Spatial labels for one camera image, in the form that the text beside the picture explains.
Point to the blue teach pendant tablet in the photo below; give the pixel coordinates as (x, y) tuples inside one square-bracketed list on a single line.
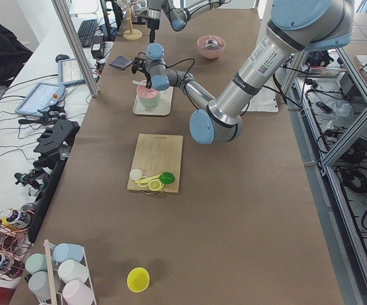
[(40, 99)]

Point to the pink cup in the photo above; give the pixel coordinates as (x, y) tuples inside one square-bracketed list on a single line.
[(76, 292)]

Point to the metal scoop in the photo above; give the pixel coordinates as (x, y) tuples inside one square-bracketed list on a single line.
[(211, 45)]

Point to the copper wire bottle basket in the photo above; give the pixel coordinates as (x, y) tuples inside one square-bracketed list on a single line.
[(14, 242)]

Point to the blue cup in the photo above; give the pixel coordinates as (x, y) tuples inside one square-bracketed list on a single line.
[(65, 251)]

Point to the white steamed bun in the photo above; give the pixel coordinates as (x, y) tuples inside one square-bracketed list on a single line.
[(135, 174)]

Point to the black computer mouse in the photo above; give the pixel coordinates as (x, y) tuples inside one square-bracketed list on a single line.
[(60, 57)]

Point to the cream serving tray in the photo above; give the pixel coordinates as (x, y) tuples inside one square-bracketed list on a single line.
[(162, 109)]

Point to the green cup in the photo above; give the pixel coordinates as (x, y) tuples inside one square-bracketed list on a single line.
[(36, 263)]

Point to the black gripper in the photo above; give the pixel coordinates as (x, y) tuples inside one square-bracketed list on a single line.
[(152, 25), (147, 77)]

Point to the lemon slice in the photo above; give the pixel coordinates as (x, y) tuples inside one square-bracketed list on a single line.
[(155, 185)]

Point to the grey cup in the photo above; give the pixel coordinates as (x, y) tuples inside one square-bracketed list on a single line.
[(39, 285)]

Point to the black keyboard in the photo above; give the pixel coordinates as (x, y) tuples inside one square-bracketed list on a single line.
[(86, 32)]

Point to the black plastic rack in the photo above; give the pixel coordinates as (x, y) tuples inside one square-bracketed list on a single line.
[(49, 143)]

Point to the small pink bowl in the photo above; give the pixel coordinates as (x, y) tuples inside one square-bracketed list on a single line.
[(146, 93)]

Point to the green lime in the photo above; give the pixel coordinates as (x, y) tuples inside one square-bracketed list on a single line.
[(167, 177)]

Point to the black power adapter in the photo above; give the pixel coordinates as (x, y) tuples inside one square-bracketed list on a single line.
[(97, 47)]

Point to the wooden mug tree stand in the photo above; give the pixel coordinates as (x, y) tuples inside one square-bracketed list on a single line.
[(131, 33)]

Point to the grey folded cloth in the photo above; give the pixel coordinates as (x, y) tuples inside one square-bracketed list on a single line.
[(121, 62)]

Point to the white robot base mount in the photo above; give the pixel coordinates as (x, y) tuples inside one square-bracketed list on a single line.
[(264, 101)]

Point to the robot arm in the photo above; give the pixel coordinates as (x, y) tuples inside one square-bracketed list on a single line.
[(293, 26), (177, 17)]

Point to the large pink bowl with ice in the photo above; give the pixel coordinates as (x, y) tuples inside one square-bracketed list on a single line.
[(210, 54)]

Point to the aluminium frame post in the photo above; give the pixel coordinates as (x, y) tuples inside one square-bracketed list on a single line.
[(60, 7)]

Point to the white cup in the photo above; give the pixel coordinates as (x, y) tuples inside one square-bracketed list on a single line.
[(73, 270)]

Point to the white cup rack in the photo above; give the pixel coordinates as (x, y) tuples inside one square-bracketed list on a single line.
[(56, 284)]

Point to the wooden cutting board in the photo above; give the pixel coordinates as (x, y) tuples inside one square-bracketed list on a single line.
[(157, 153)]

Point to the green stacked bowls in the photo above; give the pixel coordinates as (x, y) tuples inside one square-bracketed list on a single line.
[(149, 103)]

